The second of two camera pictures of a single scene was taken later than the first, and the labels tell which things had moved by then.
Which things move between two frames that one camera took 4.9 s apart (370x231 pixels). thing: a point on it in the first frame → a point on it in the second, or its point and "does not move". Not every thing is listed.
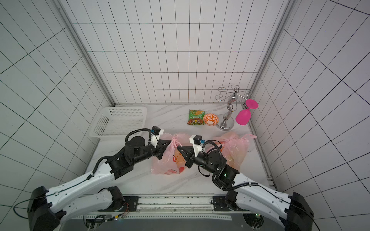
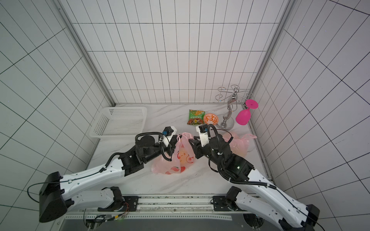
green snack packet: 196,117 does not move
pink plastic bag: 234,147 does not move
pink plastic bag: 172,161 does not move
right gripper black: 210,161 → 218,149
